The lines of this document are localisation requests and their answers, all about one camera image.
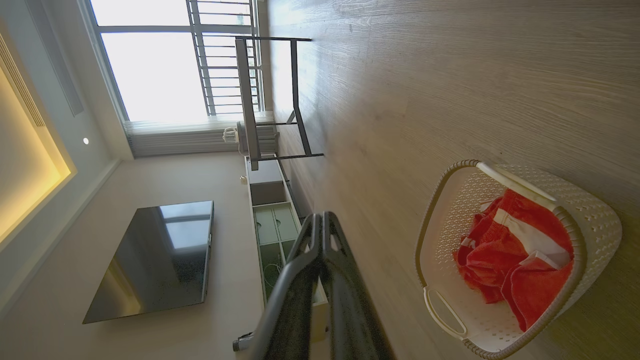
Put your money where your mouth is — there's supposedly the red and white garment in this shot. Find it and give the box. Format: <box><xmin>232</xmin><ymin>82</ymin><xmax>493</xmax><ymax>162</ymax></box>
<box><xmin>453</xmin><ymin>188</ymin><xmax>575</xmax><ymax>333</ymax></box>

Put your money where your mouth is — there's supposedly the grey ceiling vent panel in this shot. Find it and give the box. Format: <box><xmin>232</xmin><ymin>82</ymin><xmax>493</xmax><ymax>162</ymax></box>
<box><xmin>25</xmin><ymin>0</ymin><xmax>85</xmax><ymax>117</ymax></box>

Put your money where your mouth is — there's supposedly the white sheer curtain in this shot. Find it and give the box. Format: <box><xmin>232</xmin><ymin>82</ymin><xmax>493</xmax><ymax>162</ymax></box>
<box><xmin>124</xmin><ymin>116</ymin><xmax>247</xmax><ymax>159</ymax></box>

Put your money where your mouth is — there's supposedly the white slatted appliance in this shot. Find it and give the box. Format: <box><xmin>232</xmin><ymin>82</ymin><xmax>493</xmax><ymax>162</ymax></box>
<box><xmin>237</xmin><ymin>121</ymin><xmax>279</xmax><ymax>156</ymax></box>

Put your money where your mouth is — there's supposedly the large bright window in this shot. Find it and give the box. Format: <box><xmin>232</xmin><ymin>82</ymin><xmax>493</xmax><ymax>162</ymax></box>
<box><xmin>89</xmin><ymin>0</ymin><xmax>267</xmax><ymax>124</ymax></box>

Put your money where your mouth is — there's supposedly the white cabinet with glass doors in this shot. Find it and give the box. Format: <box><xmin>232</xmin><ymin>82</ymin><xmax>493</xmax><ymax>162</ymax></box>
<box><xmin>244</xmin><ymin>155</ymin><xmax>331</xmax><ymax>346</ymax></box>

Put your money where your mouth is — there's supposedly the black flat-screen television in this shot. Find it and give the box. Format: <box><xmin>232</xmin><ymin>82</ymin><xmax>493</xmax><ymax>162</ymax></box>
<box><xmin>82</xmin><ymin>200</ymin><xmax>215</xmax><ymax>325</ymax></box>

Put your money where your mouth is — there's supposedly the grey balcony railing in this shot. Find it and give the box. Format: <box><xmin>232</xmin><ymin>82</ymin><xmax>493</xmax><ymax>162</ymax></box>
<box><xmin>186</xmin><ymin>0</ymin><xmax>264</xmax><ymax>117</ymax></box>

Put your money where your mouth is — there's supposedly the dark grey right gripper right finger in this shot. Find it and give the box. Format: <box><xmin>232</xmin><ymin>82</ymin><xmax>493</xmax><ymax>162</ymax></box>
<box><xmin>322</xmin><ymin>212</ymin><xmax>397</xmax><ymax>360</ymax></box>

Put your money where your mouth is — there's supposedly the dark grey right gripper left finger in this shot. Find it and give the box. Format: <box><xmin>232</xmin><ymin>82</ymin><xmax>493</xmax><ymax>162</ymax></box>
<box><xmin>249</xmin><ymin>213</ymin><xmax>322</xmax><ymax>360</ymax></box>

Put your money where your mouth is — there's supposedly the black metal frame table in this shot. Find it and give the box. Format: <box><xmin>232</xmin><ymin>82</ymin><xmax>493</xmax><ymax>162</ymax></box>
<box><xmin>234</xmin><ymin>36</ymin><xmax>325</xmax><ymax>172</ymax></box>

